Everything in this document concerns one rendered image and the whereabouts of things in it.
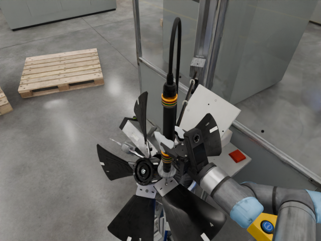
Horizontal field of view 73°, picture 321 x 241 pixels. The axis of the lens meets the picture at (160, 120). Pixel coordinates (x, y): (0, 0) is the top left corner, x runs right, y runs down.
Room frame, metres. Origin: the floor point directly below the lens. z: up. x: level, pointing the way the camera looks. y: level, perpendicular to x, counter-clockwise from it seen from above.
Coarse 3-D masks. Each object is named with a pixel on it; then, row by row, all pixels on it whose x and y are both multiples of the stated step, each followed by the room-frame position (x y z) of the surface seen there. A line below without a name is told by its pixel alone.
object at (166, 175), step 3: (174, 147) 0.50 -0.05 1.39; (159, 165) 0.48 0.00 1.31; (171, 165) 0.48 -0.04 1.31; (159, 168) 0.46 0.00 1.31; (171, 168) 0.46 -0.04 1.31; (174, 168) 0.46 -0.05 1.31; (159, 171) 0.45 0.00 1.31; (162, 171) 0.45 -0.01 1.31; (171, 171) 0.45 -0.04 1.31; (174, 171) 0.45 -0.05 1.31; (159, 174) 0.44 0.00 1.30; (162, 174) 0.44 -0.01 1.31; (165, 174) 0.44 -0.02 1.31; (168, 174) 0.44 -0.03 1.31; (171, 174) 0.44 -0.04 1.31; (174, 174) 0.44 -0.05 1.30; (162, 177) 0.43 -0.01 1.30; (165, 177) 0.43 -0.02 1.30; (168, 177) 0.43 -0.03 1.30
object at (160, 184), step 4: (160, 180) 0.48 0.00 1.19; (164, 180) 0.48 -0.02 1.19; (168, 180) 0.48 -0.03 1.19; (172, 180) 0.48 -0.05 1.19; (156, 184) 0.46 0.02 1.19; (160, 184) 0.46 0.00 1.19; (164, 184) 0.46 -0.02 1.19; (168, 184) 0.46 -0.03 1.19; (172, 184) 0.46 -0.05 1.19; (176, 184) 0.46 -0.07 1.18; (156, 188) 0.44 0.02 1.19; (164, 188) 0.44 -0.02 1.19; (168, 188) 0.44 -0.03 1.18; (172, 188) 0.45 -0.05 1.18; (160, 192) 0.43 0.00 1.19; (164, 192) 0.43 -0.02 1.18
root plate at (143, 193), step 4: (140, 188) 0.48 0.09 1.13; (144, 188) 0.48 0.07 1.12; (148, 188) 0.48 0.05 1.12; (152, 188) 0.48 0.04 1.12; (136, 192) 0.46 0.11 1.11; (140, 192) 0.47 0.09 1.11; (144, 192) 0.47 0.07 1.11; (148, 192) 0.47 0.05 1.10; (144, 196) 0.46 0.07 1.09; (148, 196) 0.46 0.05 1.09; (152, 196) 0.46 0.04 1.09
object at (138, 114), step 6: (144, 96) 0.77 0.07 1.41; (144, 102) 0.75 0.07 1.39; (138, 108) 0.80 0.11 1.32; (144, 108) 0.73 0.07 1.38; (138, 114) 0.79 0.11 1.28; (144, 114) 0.71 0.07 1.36; (138, 120) 0.80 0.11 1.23; (144, 120) 0.69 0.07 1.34; (144, 126) 0.67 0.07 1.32; (144, 132) 0.66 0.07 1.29; (144, 138) 0.64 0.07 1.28
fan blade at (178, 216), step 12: (168, 192) 0.43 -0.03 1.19; (180, 192) 0.43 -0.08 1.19; (192, 192) 0.43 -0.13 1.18; (168, 204) 0.38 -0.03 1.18; (180, 204) 0.38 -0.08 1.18; (192, 204) 0.38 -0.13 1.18; (204, 204) 0.38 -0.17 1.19; (168, 216) 0.34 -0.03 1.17; (180, 216) 0.34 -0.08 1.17; (192, 216) 0.33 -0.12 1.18; (204, 216) 0.33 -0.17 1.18; (216, 216) 0.33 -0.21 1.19; (180, 228) 0.30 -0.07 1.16; (192, 228) 0.29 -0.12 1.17; (204, 228) 0.29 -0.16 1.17; (216, 228) 0.29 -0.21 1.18; (180, 240) 0.26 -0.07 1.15; (192, 240) 0.26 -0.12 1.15
